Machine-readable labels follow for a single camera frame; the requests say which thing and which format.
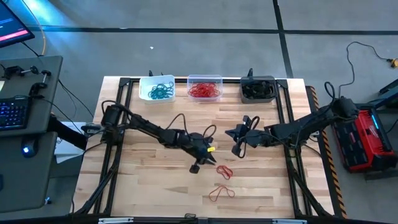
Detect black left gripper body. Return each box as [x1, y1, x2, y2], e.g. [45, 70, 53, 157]
[182, 131, 216, 175]

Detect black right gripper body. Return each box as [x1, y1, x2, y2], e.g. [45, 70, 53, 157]
[231, 114, 267, 159]

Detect black rubber band heap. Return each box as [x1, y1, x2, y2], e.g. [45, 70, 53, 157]
[242, 80, 275, 100]

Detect clear plastic basket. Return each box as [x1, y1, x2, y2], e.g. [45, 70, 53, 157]
[187, 74, 224, 103]

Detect grey plastic basket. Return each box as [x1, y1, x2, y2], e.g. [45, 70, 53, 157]
[239, 75, 277, 105]

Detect white plastic basket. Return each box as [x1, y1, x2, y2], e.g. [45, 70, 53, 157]
[139, 74, 177, 105]

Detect black floor tape line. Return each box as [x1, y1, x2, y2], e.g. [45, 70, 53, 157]
[27, 27, 398, 35]
[272, 0, 295, 79]

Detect yellow black hazard tape strip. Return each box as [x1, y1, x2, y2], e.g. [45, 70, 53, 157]
[307, 85, 348, 219]

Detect red black tool case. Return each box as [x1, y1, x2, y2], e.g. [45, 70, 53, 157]
[335, 105, 398, 174]

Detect white paper sheet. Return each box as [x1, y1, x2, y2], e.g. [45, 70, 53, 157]
[54, 121, 85, 165]

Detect black computer mouse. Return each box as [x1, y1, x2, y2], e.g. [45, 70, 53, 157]
[21, 138, 40, 159]

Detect black screw clamp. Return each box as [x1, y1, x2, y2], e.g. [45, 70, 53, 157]
[29, 69, 53, 96]
[1, 64, 40, 78]

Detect grey desk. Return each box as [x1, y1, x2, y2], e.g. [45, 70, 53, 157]
[0, 55, 64, 213]

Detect backlit black keyboard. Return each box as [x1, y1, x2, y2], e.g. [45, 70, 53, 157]
[0, 95, 32, 131]

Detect desk computer monitor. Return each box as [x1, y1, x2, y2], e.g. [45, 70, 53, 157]
[0, 0, 35, 49]

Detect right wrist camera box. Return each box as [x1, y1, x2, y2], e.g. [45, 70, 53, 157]
[247, 129, 268, 147]

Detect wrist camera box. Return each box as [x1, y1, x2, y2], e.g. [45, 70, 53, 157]
[247, 129, 268, 147]
[189, 133, 212, 153]

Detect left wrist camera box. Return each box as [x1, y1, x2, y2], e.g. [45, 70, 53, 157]
[189, 133, 212, 153]

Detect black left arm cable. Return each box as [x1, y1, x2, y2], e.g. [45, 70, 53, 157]
[164, 113, 218, 141]

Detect black aluminium table frame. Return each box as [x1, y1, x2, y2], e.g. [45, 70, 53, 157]
[70, 76, 332, 224]

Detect silver metal bracket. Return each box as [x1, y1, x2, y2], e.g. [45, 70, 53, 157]
[272, 218, 308, 224]
[98, 217, 135, 224]

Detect black floor cable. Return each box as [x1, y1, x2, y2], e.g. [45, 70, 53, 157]
[337, 40, 393, 101]

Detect yellow cable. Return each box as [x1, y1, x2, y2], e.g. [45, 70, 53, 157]
[29, 0, 47, 56]

